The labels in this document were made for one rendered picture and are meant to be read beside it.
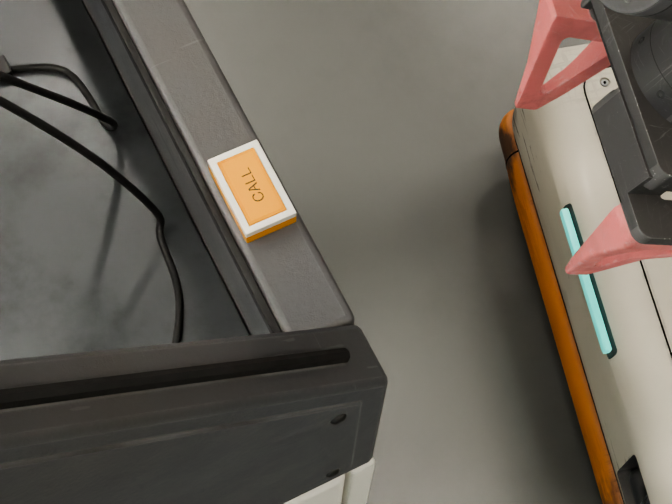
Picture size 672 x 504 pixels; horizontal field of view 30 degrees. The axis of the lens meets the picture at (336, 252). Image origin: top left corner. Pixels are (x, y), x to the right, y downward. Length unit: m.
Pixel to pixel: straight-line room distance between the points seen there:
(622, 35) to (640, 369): 0.86
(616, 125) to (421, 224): 1.17
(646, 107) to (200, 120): 0.26
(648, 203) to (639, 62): 0.06
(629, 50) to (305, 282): 0.21
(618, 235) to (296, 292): 0.18
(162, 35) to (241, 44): 1.13
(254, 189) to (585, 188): 0.85
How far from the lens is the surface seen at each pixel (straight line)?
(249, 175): 0.68
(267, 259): 0.67
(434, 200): 1.76
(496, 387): 1.66
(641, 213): 0.57
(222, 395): 0.56
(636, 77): 0.58
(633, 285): 1.44
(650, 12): 0.48
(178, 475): 0.61
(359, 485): 0.84
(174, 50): 0.74
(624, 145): 0.57
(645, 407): 1.41
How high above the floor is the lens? 1.56
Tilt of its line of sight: 66 degrees down
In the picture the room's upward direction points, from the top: 4 degrees clockwise
